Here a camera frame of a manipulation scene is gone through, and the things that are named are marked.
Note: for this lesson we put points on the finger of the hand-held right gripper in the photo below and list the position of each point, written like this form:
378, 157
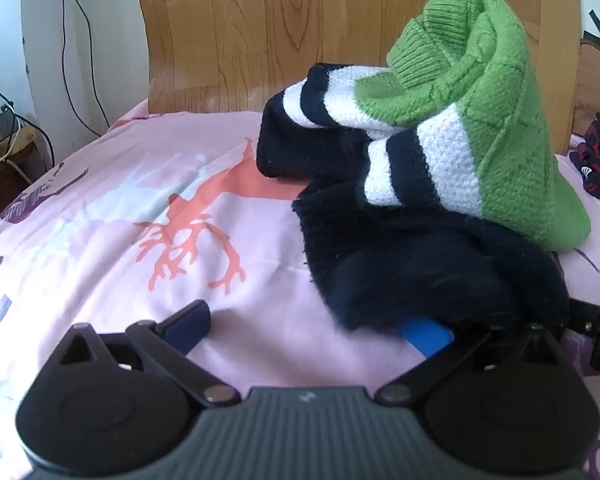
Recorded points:
596, 330

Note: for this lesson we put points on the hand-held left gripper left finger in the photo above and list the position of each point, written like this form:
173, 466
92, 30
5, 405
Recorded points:
186, 326

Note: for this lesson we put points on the wooden bedside cabinet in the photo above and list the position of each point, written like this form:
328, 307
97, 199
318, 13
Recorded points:
10, 165

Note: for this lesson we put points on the wooden headboard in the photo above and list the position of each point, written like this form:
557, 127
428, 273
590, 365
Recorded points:
260, 35

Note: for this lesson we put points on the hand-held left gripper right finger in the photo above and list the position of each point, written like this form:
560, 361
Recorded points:
426, 338

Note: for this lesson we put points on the green white navy knit sweater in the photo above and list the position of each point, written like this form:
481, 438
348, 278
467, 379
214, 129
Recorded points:
430, 170

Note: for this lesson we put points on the black power adapter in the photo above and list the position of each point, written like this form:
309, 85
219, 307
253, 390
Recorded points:
1, 125

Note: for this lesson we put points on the wooden board with dark rim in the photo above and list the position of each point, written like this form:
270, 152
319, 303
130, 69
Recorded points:
596, 85

